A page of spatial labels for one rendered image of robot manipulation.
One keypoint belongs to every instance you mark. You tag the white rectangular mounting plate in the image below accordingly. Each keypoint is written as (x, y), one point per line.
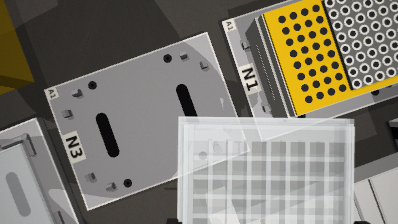
(119, 125)

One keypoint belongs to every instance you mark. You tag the yellow open-top bin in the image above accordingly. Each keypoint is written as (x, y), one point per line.
(14, 69)

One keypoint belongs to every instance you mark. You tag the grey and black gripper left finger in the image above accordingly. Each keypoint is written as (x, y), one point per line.
(173, 221)

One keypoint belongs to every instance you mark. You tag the clear multiwell plate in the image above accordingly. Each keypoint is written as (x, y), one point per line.
(257, 170)

